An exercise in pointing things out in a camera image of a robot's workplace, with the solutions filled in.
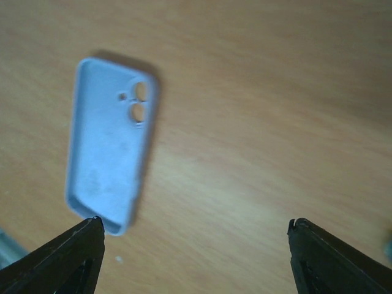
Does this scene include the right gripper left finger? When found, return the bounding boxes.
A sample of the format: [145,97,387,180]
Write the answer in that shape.
[1,216,105,293]

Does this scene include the lavender phone case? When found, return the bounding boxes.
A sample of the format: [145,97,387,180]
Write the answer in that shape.
[65,57,159,236]

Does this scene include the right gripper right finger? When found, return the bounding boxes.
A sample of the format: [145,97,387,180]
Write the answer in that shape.
[287,218,391,294]

